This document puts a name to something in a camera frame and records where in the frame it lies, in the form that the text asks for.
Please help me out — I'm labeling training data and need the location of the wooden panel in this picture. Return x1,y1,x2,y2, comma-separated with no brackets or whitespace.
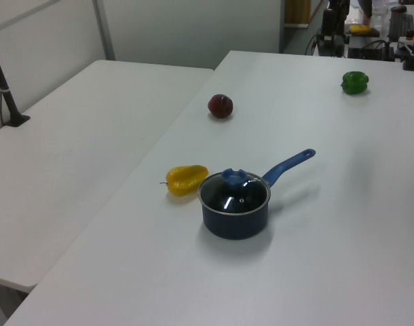
284,0,312,25

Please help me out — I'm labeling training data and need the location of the black camera stand pole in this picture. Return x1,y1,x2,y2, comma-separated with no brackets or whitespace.
0,33,31,128

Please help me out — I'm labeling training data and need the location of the green bell pepper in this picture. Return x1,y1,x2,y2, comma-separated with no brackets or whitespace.
340,71,370,96

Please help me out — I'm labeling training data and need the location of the dark red toy apple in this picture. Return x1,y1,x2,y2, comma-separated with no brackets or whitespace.
207,93,234,119

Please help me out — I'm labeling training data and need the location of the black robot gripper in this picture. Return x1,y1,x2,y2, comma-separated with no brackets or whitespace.
321,0,351,35

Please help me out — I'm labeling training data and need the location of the black equipment with cables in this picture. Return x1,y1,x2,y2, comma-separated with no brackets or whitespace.
307,28,347,57

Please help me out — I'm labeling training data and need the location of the dark blue saucepan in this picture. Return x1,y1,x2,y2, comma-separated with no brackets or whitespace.
197,148,317,241

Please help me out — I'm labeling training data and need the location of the yellow bell pepper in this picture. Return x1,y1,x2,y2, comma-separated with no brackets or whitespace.
159,164,209,198

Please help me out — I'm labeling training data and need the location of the clear plastic container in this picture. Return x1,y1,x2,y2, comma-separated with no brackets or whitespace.
371,4,390,31

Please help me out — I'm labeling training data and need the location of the glass lid with blue knob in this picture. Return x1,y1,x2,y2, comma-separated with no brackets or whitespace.
197,167,271,216

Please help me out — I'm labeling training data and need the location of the black electronics box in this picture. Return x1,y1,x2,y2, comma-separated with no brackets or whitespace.
347,39,395,62

